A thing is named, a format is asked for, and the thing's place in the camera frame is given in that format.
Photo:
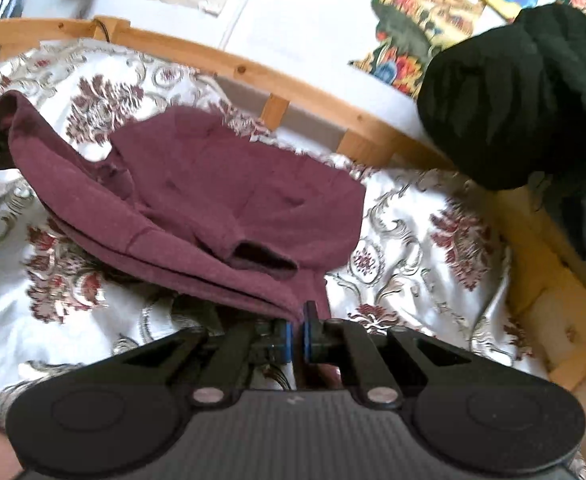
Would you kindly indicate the colourful landscape poster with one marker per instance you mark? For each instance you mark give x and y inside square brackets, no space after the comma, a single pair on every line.
[423,10]

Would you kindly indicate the white wall pipe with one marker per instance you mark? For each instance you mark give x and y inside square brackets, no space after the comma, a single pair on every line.
[238,10]

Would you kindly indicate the black quilted jacket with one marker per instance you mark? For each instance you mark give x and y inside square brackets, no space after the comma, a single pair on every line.
[498,100]

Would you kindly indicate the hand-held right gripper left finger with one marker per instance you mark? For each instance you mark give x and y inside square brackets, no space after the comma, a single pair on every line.
[285,342]

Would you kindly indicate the maroon sweater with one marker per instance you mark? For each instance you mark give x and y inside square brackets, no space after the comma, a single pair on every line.
[198,185]

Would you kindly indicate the wooden bed frame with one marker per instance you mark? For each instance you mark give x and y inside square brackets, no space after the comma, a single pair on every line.
[293,75]

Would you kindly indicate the floral satin bedspread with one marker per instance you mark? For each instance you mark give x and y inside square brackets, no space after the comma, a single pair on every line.
[423,270]

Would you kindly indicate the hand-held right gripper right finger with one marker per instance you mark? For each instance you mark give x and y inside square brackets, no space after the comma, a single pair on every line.
[307,342]

